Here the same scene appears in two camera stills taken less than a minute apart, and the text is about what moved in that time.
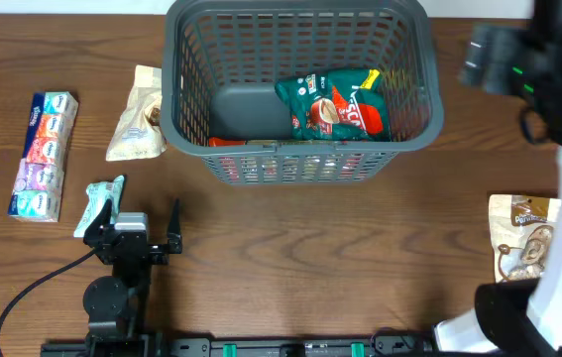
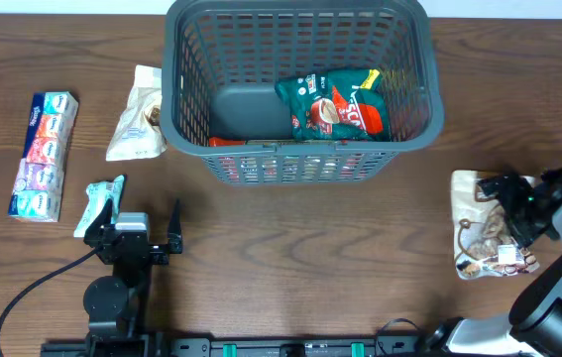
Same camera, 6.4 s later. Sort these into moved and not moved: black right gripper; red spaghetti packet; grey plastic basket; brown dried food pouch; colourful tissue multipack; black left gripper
Moved: brown dried food pouch; black right gripper
Not moved: grey plastic basket; colourful tissue multipack; black left gripper; red spaghetti packet
